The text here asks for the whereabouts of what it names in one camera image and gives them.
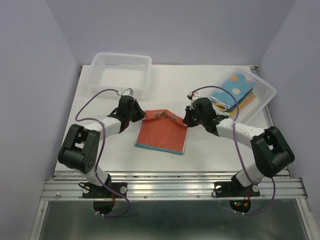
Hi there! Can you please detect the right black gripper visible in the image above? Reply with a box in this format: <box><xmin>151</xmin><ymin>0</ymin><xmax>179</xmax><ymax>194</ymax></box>
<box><xmin>181</xmin><ymin>104</ymin><xmax>206</xmax><ymax>128</ymax></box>

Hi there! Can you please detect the red white towel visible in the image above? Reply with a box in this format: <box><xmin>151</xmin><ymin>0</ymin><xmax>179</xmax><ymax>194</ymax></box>
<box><xmin>134</xmin><ymin>109</ymin><xmax>188</xmax><ymax>155</ymax></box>

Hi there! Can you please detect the yellow grey towel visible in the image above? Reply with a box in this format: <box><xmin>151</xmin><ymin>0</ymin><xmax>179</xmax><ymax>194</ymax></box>
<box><xmin>228</xmin><ymin>97</ymin><xmax>252</xmax><ymax>116</ymax></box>

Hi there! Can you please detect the light blue patterned towel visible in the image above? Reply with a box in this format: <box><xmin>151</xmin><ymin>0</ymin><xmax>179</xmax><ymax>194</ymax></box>
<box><xmin>209</xmin><ymin>72</ymin><xmax>256</xmax><ymax>112</ymax></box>

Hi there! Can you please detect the orange polka dot towel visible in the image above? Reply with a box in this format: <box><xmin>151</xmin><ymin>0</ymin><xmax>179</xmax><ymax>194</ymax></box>
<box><xmin>238</xmin><ymin>93</ymin><xmax>256</xmax><ymax>109</ymax></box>

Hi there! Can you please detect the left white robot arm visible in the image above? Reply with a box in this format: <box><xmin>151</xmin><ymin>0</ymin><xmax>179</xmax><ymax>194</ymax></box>
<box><xmin>57</xmin><ymin>95</ymin><xmax>146</xmax><ymax>197</ymax></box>

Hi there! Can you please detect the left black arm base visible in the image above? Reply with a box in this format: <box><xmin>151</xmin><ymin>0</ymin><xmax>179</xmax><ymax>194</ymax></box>
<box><xmin>78</xmin><ymin>182</ymin><xmax>121</xmax><ymax>216</ymax></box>

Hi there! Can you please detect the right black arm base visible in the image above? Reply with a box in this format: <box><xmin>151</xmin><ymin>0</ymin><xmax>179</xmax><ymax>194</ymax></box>
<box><xmin>211</xmin><ymin>181</ymin><xmax>260</xmax><ymax>214</ymax></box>

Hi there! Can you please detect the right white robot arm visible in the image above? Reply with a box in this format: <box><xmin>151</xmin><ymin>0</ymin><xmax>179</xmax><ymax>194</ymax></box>
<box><xmin>183</xmin><ymin>97</ymin><xmax>295</xmax><ymax>198</ymax></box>

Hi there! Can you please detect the white basket with towels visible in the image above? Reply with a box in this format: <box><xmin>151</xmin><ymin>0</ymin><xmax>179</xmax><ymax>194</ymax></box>
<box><xmin>86</xmin><ymin>52</ymin><xmax>152</xmax><ymax>96</ymax></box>

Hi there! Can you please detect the empty white basket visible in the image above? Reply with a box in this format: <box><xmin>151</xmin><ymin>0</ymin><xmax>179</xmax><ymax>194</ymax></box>
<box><xmin>208</xmin><ymin>67</ymin><xmax>277</xmax><ymax>124</ymax></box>

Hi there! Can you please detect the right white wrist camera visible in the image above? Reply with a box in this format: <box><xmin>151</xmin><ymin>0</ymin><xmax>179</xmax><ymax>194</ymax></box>
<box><xmin>187</xmin><ymin>91</ymin><xmax>202</xmax><ymax>103</ymax></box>

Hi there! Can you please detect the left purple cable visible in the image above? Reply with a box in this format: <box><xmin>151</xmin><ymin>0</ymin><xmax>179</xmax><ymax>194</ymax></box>
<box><xmin>75</xmin><ymin>89</ymin><xmax>131</xmax><ymax>218</ymax></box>

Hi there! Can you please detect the purple cable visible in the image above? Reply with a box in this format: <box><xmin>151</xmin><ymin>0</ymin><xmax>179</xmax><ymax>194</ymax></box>
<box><xmin>75</xmin><ymin>89</ymin><xmax>131</xmax><ymax>218</ymax></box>
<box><xmin>189</xmin><ymin>85</ymin><xmax>277</xmax><ymax>216</ymax></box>

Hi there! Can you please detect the aluminium frame rail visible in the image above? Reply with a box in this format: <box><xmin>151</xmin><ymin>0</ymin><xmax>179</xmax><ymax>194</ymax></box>
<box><xmin>30</xmin><ymin>169</ymin><xmax>319</xmax><ymax>240</ymax></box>

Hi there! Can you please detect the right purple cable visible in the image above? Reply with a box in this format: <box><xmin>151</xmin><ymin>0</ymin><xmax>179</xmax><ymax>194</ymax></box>
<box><xmin>189</xmin><ymin>85</ymin><xmax>277</xmax><ymax>216</ymax></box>

